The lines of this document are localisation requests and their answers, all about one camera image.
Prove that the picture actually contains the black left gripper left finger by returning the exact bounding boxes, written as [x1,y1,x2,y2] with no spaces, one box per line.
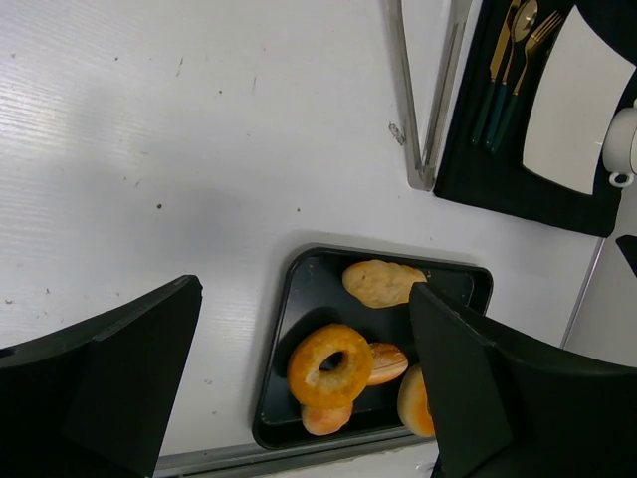
[1,275,202,477]

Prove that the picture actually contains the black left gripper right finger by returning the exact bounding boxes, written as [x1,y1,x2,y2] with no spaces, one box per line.
[409,283,636,477]

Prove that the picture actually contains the small glossy bread roll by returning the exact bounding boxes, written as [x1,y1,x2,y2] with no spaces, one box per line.
[367,343,408,386]

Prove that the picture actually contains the metal tongs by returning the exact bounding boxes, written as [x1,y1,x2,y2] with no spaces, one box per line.
[384,1,483,192]

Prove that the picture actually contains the oblong pale bread loaf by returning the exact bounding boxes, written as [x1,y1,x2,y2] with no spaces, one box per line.
[342,259,427,309]

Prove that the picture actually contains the orange glazed donut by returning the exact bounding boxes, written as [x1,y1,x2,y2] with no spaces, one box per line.
[287,324,373,409]

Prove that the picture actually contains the round golden bun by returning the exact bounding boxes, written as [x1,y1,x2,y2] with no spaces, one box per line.
[300,400,354,436]

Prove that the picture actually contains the black baking tray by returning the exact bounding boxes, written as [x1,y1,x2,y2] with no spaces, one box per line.
[252,246,494,450]

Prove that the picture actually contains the black placemat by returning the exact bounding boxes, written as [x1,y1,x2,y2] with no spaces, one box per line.
[434,1,636,237]

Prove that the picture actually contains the white ceramic cup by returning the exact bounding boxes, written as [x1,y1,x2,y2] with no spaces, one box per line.
[602,102,637,188]

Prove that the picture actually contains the white square plate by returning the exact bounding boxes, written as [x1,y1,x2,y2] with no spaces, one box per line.
[523,7,636,195]

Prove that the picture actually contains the gold fork green handle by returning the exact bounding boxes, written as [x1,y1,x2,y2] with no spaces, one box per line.
[490,11,563,153]

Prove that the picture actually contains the gold knife green handle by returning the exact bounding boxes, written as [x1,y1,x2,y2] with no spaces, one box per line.
[471,0,522,145]

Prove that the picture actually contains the gold spoon green handle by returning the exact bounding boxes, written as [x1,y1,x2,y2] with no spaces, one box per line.
[484,0,538,150]

